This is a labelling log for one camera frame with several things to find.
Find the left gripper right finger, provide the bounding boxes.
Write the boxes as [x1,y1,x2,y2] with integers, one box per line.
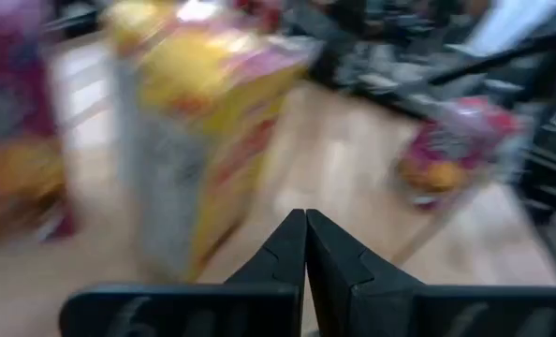
[304,208,556,337]

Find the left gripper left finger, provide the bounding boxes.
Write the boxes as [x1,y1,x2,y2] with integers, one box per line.
[58,208,307,337]

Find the yellow Pops cereal box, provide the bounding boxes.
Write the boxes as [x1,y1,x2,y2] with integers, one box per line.
[104,0,321,285]

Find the purple Raisin Bran cereal box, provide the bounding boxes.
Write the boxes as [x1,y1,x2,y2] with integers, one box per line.
[397,100,499,210]
[0,0,78,242]

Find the black aluminium rig frame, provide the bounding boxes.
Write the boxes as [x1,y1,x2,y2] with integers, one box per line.
[277,0,556,282]

